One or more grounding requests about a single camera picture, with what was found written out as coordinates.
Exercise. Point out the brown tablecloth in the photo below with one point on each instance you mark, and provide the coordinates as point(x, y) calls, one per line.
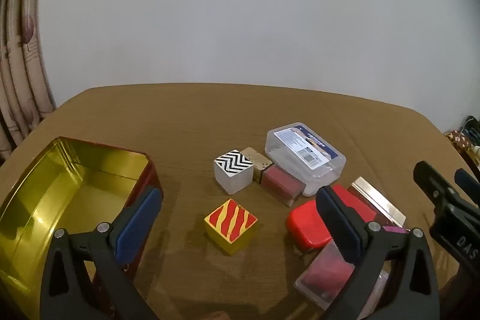
point(187, 117)

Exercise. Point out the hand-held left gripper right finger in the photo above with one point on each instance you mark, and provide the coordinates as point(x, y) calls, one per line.
point(337, 226)

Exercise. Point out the beige patterned curtain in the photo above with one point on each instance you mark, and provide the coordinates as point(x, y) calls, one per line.
point(22, 80)

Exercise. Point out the red tin box gold inside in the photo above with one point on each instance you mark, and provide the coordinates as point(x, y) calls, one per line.
point(56, 192)

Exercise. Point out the small clear box red contents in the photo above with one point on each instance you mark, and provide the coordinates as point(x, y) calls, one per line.
point(283, 185)

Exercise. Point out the patterned fabric clutter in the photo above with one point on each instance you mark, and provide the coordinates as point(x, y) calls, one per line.
point(463, 138)

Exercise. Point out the small purple block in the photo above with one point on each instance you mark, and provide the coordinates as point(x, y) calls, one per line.
point(393, 230)

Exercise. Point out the red rounded box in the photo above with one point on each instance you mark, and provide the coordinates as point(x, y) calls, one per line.
point(307, 222)

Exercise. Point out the clear case red contents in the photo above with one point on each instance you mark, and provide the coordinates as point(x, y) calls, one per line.
point(326, 275)

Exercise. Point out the yellow red striped cube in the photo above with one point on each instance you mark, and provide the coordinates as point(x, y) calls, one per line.
point(230, 226)

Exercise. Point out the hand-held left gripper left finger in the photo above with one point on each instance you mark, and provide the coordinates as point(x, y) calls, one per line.
point(138, 222)

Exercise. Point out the black white chevron cube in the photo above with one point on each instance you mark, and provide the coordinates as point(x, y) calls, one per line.
point(234, 172)

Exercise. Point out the clear plastic container with label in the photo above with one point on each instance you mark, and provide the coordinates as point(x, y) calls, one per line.
point(303, 151)

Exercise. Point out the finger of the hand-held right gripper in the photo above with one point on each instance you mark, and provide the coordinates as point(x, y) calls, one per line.
point(468, 181)
point(437, 188)

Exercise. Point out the small gold block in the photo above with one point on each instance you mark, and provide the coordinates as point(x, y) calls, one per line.
point(258, 162)

